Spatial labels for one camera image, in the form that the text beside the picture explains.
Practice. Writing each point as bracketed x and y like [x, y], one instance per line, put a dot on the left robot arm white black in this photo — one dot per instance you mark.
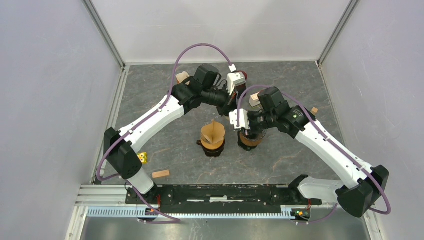
[206, 86]

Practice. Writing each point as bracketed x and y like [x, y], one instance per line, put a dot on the clear glass dripper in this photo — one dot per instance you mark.
[212, 138]

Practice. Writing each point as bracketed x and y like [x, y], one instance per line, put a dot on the flat wooden block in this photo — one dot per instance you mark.
[161, 174]

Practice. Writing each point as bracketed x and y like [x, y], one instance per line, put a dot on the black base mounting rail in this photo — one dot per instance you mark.
[226, 198]

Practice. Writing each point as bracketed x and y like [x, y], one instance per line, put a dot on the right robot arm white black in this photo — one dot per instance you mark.
[361, 186]

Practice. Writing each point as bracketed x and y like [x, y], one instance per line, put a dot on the brown glass dripper cup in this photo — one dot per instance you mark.
[212, 153]

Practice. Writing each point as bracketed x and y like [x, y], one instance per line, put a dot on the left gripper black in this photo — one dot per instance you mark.
[230, 104]

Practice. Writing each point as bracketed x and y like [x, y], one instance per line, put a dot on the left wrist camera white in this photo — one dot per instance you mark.
[234, 80]

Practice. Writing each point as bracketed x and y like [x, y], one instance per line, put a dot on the orange coffee filter box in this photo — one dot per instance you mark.
[182, 77]

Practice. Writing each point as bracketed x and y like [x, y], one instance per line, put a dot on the colourful toy block stack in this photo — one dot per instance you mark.
[254, 100]

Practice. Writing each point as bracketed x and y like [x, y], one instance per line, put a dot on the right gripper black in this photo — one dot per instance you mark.
[252, 130]

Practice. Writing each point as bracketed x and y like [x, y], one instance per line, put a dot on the dark red black carafe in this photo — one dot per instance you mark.
[242, 88]

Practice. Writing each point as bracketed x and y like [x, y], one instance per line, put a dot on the yellow green toy figure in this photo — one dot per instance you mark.
[143, 157]

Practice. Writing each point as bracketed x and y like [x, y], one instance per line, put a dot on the small wooden cube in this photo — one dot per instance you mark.
[314, 111]

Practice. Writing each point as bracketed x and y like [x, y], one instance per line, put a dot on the green glass dripper cup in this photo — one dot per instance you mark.
[247, 148]

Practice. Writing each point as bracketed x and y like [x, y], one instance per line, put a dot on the brown paper coffee filter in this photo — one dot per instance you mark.
[214, 124]

